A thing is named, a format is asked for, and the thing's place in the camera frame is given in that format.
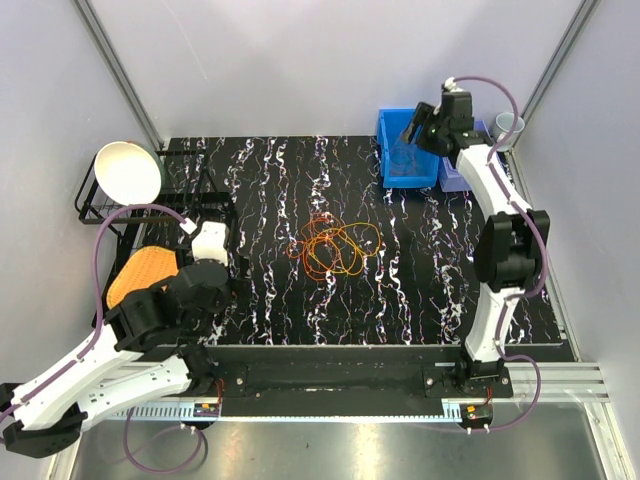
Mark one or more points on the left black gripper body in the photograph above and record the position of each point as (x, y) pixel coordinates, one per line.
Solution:
(225, 296)

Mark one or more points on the lavender plastic tray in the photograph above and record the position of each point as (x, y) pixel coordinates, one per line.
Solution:
(450, 180)

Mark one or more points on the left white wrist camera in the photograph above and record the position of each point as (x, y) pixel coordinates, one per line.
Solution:
(209, 241)

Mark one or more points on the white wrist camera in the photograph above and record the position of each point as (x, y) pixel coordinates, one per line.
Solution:
(450, 85)
(209, 241)

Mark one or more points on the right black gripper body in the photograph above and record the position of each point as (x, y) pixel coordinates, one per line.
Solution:
(430, 131)

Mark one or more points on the orange woven basket tray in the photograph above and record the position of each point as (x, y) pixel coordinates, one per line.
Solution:
(145, 267)

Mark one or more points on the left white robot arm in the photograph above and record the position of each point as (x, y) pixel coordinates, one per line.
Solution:
(148, 346)

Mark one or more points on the black wire dish rack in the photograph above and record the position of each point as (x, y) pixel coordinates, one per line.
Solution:
(190, 188)

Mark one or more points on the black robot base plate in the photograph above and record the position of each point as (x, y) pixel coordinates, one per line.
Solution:
(315, 383)

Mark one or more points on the blue plastic bin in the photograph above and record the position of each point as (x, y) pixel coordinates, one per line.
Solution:
(402, 165)

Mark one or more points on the white ceramic mug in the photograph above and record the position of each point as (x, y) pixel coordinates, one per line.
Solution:
(506, 129)

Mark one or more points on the white round bowl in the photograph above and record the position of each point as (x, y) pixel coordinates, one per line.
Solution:
(129, 173)

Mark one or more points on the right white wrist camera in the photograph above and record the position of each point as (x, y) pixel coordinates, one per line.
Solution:
(450, 85)

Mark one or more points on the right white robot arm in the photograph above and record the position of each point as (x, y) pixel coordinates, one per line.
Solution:
(510, 258)

